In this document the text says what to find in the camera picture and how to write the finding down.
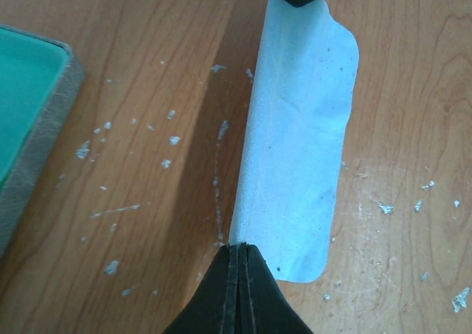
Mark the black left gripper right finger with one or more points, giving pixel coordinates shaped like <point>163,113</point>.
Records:
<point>261,306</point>

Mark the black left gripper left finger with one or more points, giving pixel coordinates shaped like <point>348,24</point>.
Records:
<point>212,308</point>

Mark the light blue cleaning cloth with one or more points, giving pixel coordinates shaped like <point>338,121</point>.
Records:
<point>300,106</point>

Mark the grey glasses case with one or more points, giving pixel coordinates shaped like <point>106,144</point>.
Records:
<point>40,80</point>

